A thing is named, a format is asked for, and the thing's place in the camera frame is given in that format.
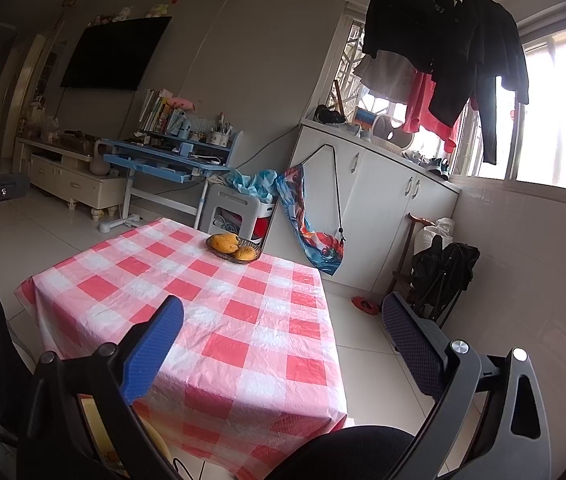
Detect clear plastic bag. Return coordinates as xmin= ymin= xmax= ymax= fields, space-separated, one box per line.
xmin=38 ymin=115 xmax=61 ymax=143

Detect black long garment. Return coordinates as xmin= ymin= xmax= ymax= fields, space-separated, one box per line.
xmin=458 ymin=0 xmax=530 ymax=166

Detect dark fruit bowl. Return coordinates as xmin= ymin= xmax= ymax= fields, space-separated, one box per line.
xmin=206 ymin=234 xmax=263 ymax=264

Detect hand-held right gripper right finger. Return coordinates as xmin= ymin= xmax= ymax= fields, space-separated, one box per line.
xmin=382 ymin=291 xmax=554 ymax=480

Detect pink kettlebell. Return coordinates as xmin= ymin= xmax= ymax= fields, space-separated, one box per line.
xmin=88 ymin=142 xmax=113 ymax=177

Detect white cabinet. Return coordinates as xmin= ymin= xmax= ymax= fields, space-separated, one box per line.
xmin=263 ymin=119 xmax=464 ymax=297

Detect yellow plastic bucket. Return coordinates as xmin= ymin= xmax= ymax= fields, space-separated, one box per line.
xmin=78 ymin=395 xmax=171 ymax=480

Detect blue patterned cloth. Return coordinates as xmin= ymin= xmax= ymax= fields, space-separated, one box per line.
xmin=225 ymin=169 xmax=280 ymax=205

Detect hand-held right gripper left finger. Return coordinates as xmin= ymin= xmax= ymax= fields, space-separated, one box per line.
xmin=28 ymin=295 xmax=185 ymax=480

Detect blue study desk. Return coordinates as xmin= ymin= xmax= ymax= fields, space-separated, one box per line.
xmin=99 ymin=130 xmax=245 ymax=233

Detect black shoes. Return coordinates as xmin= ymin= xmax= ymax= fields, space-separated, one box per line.
xmin=313 ymin=105 xmax=348 ymax=126

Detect black cable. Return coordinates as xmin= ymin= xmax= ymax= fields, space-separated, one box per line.
xmin=170 ymin=457 xmax=207 ymax=480

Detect black wall television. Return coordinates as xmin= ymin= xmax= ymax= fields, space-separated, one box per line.
xmin=60 ymin=16 xmax=173 ymax=92

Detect wooden chair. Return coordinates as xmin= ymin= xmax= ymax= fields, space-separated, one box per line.
xmin=390 ymin=212 xmax=436 ymax=301

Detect black hooded jacket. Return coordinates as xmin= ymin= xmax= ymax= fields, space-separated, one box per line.
xmin=362 ymin=0 xmax=481 ymax=128

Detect pink checked tablecloth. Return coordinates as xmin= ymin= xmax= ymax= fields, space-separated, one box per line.
xmin=16 ymin=217 xmax=349 ymax=467

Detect white plastic stool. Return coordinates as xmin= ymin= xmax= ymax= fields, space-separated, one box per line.
xmin=204 ymin=185 xmax=279 ymax=247

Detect white sack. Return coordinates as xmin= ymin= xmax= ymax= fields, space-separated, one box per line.
xmin=415 ymin=217 xmax=456 ymax=256

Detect pile of sneakers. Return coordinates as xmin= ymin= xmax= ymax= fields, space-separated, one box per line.
xmin=403 ymin=150 xmax=451 ymax=181

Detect grey hanging garment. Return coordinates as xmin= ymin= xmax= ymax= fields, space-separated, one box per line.
xmin=354 ymin=51 xmax=419 ymax=106

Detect black folding chair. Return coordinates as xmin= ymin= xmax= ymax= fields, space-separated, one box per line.
xmin=388 ymin=242 xmax=481 ymax=326

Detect cream television cabinet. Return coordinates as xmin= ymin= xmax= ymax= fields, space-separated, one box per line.
xmin=16 ymin=136 xmax=129 ymax=223

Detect row of books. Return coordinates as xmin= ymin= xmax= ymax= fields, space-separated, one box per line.
xmin=138 ymin=89 xmax=174 ymax=133

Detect red slipper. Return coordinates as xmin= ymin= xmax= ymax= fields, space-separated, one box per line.
xmin=352 ymin=296 xmax=381 ymax=315

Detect window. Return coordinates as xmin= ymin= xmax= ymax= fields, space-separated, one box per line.
xmin=473 ymin=20 xmax=566 ymax=197

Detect colourful printed bag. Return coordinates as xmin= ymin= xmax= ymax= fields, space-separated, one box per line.
xmin=275 ymin=144 xmax=348 ymax=277

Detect person's right leg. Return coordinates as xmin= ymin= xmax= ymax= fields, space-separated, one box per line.
xmin=263 ymin=425 xmax=416 ymax=480

